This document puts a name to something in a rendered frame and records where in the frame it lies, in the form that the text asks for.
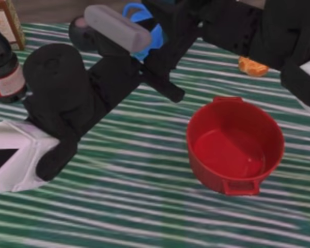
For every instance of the red plastic basin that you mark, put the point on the red plastic basin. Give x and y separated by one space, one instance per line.
232 149

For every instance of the blue plastic toy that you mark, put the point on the blue plastic toy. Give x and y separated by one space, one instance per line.
155 38

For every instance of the peeled orange tangerine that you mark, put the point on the peeled orange tangerine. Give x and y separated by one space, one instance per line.
253 67

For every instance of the brown and white carton box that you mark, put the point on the brown and white carton box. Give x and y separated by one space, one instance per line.
9 23

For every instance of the dark bottle with red label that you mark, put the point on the dark bottle with red label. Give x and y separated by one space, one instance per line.
5 77

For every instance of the green white striped cloth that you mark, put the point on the green white striped cloth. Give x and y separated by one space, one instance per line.
134 206

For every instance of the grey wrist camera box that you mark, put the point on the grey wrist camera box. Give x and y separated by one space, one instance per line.
116 25

